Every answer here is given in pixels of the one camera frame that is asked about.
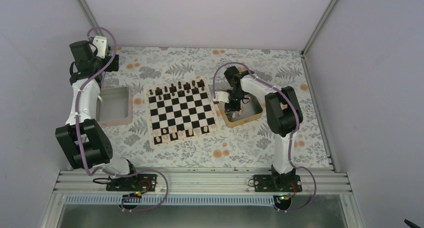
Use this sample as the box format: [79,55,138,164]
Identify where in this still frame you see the light wooden corner rook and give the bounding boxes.
[209,124,217,132]

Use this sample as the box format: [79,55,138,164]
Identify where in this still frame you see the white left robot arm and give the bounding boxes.
[55,36,119,169]

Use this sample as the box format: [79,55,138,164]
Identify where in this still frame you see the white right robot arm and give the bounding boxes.
[224,66,303,191]

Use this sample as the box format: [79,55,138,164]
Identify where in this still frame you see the gold metal tin tray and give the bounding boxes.
[216,93,263,128]

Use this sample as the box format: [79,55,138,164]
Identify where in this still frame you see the floral patterned table mat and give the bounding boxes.
[102,47,330,168]

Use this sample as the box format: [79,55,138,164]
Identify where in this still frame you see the pink tin lid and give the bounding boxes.
[96,87,133,128]

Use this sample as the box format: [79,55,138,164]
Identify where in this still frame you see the black white chessboard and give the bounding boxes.
[143,79,221,147]

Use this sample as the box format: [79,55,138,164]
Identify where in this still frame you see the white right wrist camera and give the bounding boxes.
[212,91,230,103]

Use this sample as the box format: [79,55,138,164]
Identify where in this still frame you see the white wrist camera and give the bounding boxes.
[212,91,230,103]
[92,36,109,59]

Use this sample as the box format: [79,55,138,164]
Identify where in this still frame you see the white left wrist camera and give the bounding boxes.
[92,36,109,59]

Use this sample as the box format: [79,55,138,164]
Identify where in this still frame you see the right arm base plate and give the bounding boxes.
[253,174,303,192]

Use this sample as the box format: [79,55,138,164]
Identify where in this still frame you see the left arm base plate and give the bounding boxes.
[106,173,157,192]

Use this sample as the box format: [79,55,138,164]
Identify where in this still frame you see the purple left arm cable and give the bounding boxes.
[74,27,170,212]

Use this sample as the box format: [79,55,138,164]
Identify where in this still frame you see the aluminium rail frame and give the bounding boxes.
[53,168,353,195]

